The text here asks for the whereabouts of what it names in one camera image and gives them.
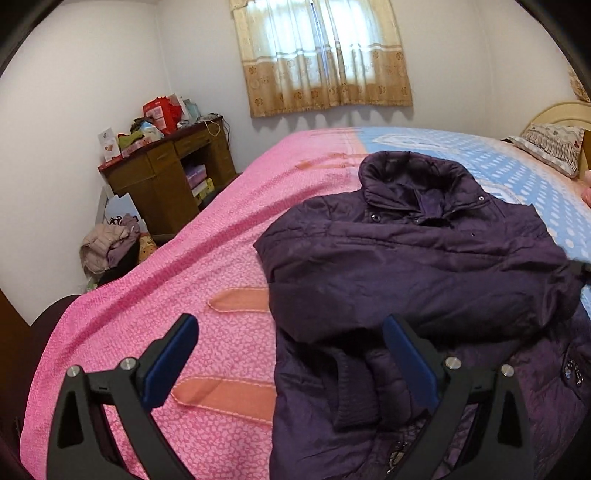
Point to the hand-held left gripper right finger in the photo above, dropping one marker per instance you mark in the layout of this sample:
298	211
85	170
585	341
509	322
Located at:
411	364

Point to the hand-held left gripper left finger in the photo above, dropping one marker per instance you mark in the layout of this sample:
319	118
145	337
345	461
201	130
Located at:
170	362

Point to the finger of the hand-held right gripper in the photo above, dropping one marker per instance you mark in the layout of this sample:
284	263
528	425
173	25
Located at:
582	268

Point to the purple padded jacket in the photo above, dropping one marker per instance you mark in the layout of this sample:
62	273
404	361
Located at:
415	258

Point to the pile of pale clothes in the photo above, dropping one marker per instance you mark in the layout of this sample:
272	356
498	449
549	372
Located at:
104	244

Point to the pink plush item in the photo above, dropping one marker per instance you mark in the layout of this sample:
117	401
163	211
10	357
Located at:
587	189

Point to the pink and blue printed blanket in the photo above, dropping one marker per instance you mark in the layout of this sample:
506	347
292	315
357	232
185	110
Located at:
184	258

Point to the yellow patterned bag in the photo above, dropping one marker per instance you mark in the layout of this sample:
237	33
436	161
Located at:
148	247

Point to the striped floral pillow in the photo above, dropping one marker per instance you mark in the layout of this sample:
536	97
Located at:
551	145

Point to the dark maroon furniture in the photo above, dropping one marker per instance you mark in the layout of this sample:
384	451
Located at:
48	318

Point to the cream bed headboard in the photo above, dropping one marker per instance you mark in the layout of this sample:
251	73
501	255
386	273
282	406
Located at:
561	113

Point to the white paper bag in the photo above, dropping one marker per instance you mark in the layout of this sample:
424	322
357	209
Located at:
121	210

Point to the brown wooden door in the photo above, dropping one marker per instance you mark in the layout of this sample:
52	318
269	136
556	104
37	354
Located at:
7	318

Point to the brown wooden desk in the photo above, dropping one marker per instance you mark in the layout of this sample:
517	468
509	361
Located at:
157	184

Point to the beige side curtain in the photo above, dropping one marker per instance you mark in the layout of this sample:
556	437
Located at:
579	85

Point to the purple box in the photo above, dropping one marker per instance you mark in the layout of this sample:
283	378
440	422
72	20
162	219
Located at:
196	174

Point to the white card box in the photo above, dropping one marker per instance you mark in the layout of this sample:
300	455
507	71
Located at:
107	144

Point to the green cloth item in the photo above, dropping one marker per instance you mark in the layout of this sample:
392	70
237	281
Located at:
129	138

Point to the blue and white snack packet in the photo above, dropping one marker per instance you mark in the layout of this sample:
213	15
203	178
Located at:
151	131

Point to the red gift box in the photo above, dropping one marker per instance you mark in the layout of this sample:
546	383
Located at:
161	113

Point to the light blue packet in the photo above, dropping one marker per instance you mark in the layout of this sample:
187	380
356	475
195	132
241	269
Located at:
191	110

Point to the beige patterned window curtain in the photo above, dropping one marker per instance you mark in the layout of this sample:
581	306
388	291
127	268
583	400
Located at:
318	55

